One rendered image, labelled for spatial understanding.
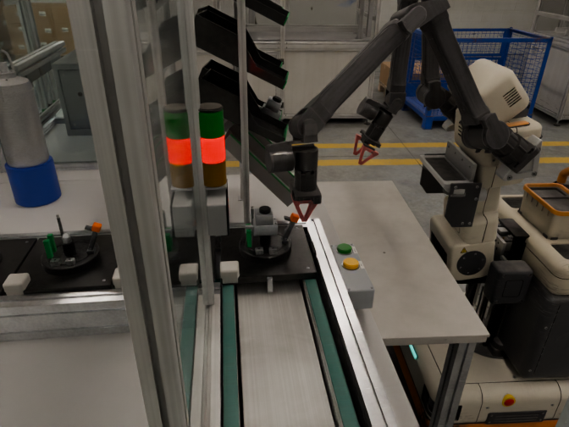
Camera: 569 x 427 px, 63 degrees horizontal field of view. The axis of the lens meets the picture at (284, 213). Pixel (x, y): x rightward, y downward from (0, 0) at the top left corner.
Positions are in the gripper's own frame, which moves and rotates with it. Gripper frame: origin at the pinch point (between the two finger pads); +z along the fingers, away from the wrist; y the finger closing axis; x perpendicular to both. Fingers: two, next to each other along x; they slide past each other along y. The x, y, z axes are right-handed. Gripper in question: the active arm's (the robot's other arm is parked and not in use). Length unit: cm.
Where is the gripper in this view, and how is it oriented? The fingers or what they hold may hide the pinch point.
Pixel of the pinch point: (304, 218)
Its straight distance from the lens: 121.9
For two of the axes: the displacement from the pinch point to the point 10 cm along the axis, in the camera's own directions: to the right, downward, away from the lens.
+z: -0.1, 8.8, 4.8
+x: 9.9, -0.5, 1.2
